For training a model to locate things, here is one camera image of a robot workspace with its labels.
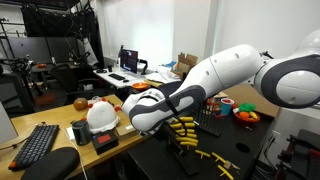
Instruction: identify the small brown cardboard box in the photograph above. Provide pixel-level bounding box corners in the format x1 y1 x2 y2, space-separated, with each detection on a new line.
116 124 138 140

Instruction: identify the black cylindrical speaker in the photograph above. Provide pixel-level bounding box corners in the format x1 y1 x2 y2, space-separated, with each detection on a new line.
71 120 91 146

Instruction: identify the black office chair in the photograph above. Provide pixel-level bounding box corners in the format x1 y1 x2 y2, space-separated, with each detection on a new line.
49 64 101 103

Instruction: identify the black keyboard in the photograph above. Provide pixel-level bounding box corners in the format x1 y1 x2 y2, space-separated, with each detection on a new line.
8 125 59 171

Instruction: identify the teal cup with red block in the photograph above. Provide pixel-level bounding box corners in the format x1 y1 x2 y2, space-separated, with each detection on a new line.
221 98 234 115

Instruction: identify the white chicken plush toy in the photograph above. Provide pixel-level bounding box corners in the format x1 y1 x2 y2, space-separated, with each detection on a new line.
82 98 120 134

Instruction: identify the brown cardboard sheet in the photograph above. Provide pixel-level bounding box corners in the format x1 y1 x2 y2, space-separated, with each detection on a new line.
224 84 280 117

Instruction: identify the black stand with red keys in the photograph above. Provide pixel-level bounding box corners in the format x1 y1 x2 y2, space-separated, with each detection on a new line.
194 100 223 137

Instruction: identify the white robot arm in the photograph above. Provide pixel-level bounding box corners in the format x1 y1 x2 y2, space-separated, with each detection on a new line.
122 30 320 132

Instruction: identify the smallest yellow T-handle hex key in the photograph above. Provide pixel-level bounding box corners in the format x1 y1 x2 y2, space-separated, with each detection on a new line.
195 150 211 159

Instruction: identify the computer monitor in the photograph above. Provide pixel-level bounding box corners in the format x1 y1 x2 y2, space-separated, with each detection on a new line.
120 49 138 73

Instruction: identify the red bowl with toy fruit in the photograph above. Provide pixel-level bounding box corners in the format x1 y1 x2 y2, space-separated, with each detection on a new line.
232 103 260 123

